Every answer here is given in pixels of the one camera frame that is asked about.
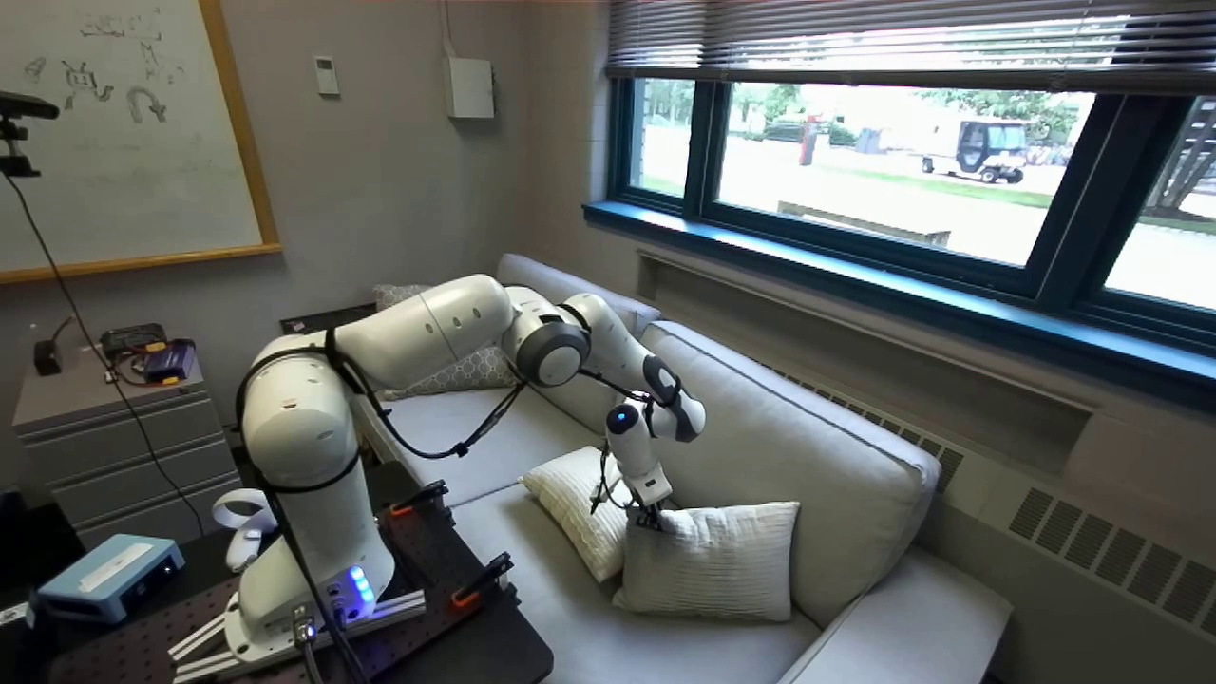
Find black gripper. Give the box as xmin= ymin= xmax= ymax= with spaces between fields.
xmin=624 ymin=481 xmax=678 ymax=531

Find cream striped pillow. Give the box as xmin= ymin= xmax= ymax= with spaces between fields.
xmin=610 ymin=496 xmax=806 ymax=623
xmin=520 ymin=443 xmax=639 ymax=585

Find grey fabric sofa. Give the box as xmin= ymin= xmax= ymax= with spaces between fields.
xmin=355 ymin=248 xmax=1020 ymax=684

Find orange black clamp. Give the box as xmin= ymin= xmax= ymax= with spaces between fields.
xmin=375 ymin=474 xmax=455 ymax=523
xmin=446 ymin=547 xmax=516 ymax=619

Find black robot table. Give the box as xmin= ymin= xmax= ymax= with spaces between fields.
xmin=0 ymin=452 xmax=558 ymax=684

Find silver robot mounting plate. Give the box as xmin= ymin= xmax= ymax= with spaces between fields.
xmin=163 ymin=585 xmax=435 ymax=678

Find black side table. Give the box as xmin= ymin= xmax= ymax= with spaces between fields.
xmin=278 ymin=300 xmax=379 ymax=353

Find white VR controller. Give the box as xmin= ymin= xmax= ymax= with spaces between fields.
xmin=204 ymin=485 xmax=280 ymax=575

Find colourful electronics pile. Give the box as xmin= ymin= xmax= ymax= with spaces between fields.
xmin=95 ymin=320 xmax=208 ymax=393

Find grey window blinds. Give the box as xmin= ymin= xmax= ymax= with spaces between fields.
xmin=603 ymin=0 xmax=1216 ymax=95

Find grey drawer cabinet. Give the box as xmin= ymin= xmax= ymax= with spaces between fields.
xmin=11 ymin=337 xmax=253 ymax=547

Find light blue box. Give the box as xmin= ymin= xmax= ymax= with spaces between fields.
xmin=36 ymin=528 xmax=192 ymax=626

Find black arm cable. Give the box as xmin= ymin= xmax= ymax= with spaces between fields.
xmin=232 ymin=324 xmax=639 ymax=684

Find wall heater vent grille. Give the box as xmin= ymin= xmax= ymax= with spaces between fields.
xmin=785 ymin=366 xmax=1216 ymax=642

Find white wall box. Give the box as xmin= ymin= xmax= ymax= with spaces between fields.
xmin=436 ymin=0 xmax=502 ymax=124

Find wide blue frame window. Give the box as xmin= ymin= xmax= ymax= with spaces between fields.
xmin=581 ymin=0 xmax=1216 ymax=409

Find white wall thermostat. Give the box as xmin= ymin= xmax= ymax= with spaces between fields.
xmin=310 ymin=51 xmax=346 ymax=104

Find black camera cable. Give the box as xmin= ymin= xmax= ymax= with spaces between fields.
xmin=0 ymin=171 xmax=217 ymax=545

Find wood frame whiteboard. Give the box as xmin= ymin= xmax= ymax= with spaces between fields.
xmin=0 ymin=0 xmax=287 ymax=287

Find black tripod camera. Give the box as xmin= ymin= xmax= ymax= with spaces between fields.
xmin=0 ymin=87 xmax=65 ymax=182

